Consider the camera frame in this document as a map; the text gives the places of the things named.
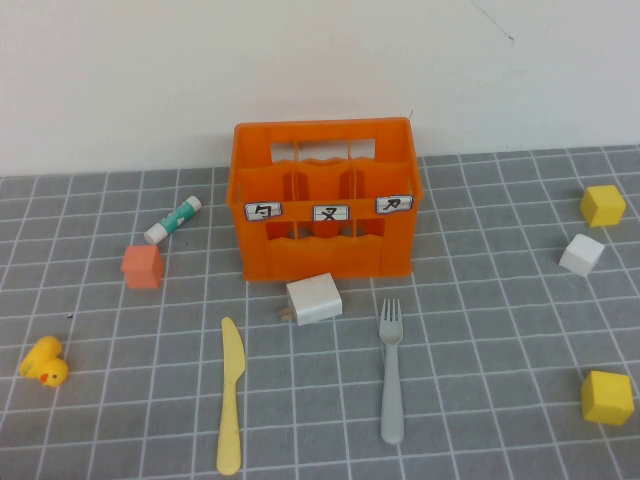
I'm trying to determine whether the white label with knife character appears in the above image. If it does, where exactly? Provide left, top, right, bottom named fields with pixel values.
left=375, top=194, right=415, bottom=215

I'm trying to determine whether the white label with spoon character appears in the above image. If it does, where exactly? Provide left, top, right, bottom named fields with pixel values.
left=243, top=201, right=284, bottom=222

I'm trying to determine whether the yellow cube block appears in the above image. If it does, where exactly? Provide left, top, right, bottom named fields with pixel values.
left=580, top=370, right=636, bottom=427
left=579, top=184, right=628, bottom=229

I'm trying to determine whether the yellow plastic knife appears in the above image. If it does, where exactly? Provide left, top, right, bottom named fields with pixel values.
left=215, top=316, right=247, bottom=475

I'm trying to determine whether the salmon orange house-shaped block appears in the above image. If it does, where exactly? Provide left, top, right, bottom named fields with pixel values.
left=120, top=244, right=165, bottom=290

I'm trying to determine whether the yellow rubber duck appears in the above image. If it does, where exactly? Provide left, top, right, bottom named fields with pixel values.
left=18, top=335, right=70, bottom=389

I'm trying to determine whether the white green glue stick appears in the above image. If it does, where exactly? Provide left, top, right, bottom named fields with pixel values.
left=143, top=195, right=203, bottom=245

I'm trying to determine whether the white cube block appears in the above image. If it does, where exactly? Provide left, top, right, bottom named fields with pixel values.
left=558, top=233, right=606, bottom=278

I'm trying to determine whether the white label with fork character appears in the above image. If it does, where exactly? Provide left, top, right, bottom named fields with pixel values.
left=312, top=203, right=350, bottom=223

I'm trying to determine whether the grey checked tablecloth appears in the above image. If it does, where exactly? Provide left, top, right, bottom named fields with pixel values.
left=0, top=144, right=640, bottom=480

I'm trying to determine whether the grey plastic fork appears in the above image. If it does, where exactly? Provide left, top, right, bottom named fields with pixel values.
left=378, top=297, right=405, bottom=445

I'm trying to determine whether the white power adapter plug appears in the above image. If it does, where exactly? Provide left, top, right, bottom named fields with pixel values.
left=278, top=272, right=344, bottom=327

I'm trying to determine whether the orange plastic cutlery holder crate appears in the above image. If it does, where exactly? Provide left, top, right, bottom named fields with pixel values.
left=225, top=116, right=425, bottom=284

